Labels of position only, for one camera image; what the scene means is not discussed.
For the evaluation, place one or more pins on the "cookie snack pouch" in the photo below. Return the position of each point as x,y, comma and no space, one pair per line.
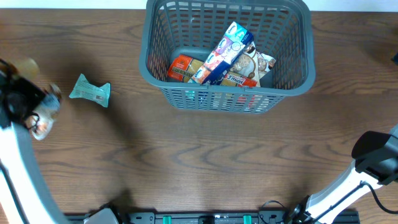
265,64
247,63

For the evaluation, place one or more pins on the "Kleenex tissue multipack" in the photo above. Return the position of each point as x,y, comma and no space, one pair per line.
234,42

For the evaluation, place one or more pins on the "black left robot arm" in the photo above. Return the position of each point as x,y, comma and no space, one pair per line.
25,197

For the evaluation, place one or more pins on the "red yellow packet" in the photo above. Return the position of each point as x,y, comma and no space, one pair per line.
184,67

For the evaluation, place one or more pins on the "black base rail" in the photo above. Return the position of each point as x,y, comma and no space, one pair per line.
263,216

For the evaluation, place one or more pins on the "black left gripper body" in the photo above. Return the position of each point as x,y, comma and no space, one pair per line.
26,93

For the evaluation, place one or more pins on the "grey plastic basket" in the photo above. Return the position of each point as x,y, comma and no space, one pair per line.
281,29

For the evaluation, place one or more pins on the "beige brown snack pouch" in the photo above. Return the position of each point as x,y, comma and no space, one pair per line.
46,112

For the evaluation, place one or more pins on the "mint green packet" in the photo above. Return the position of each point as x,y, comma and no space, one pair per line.
83,89

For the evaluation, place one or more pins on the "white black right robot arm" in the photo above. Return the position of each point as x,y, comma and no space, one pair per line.
374,165

